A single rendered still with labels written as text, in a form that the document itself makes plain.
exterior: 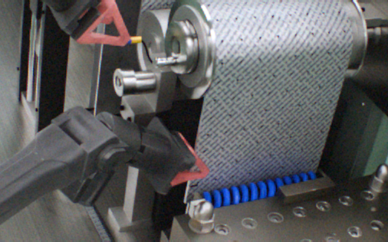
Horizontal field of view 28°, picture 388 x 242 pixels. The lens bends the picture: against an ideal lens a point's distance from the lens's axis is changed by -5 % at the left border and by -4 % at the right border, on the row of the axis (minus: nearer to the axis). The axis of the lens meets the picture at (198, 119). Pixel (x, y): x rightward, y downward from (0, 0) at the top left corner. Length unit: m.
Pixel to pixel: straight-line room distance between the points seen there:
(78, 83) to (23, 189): 0.75
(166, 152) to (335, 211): 0.30
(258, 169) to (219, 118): 0.14
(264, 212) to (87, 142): 0.35
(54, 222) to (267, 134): 0.38
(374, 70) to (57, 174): 0.58
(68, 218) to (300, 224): 0.39
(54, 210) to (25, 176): 0.42
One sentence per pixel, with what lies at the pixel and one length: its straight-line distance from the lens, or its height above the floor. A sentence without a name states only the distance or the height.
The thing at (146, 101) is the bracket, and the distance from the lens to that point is 1.19.
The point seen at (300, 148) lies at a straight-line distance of 1.25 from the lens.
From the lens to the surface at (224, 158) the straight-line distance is 1.18.
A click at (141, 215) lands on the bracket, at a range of 1.31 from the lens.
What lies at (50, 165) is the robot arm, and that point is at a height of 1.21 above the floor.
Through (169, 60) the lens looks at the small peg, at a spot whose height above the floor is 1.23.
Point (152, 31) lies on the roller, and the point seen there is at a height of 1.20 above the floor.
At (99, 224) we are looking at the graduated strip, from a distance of 1.32.
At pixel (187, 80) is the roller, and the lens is 1.12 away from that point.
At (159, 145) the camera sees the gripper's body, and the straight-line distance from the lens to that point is 1.09.
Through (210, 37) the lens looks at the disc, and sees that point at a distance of 1.05.
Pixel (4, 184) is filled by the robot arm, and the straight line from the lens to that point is 0.91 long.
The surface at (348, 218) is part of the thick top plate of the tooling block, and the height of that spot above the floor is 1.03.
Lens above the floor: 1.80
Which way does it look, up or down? 34 degrees down
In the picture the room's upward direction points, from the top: 11 degrees clockwise
